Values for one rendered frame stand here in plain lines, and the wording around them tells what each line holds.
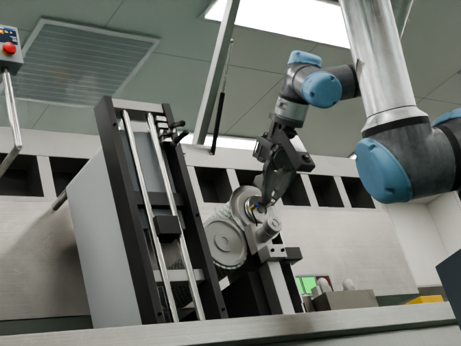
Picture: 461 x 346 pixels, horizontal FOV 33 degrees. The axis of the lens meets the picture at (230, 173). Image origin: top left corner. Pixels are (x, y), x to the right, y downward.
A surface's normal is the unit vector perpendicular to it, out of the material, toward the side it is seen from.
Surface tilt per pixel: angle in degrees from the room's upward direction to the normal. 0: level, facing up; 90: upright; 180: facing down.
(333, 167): 90
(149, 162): 90
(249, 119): 180
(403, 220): 90
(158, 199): 90
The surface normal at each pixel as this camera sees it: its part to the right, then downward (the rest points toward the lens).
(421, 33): 0.26, 0.87
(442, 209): -0.79, -0.05
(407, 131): 0.10, -0.14
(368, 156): -0.92, 0.31
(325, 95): 0.27, 0.32
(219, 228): 0.55, -0.49
